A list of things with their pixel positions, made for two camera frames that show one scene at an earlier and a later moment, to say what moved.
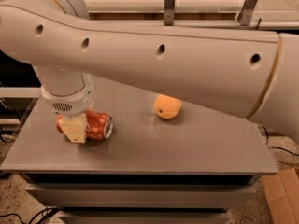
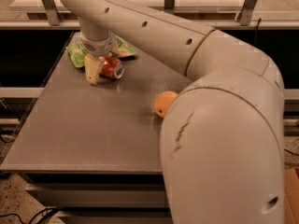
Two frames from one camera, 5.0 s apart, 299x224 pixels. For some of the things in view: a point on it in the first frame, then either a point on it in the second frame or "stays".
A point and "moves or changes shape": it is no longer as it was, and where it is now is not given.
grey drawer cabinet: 141,198 stays
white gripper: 69,105 -> 97,48
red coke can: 99,126 moves or changes shape
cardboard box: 282,194 stays
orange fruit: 166,106 stays
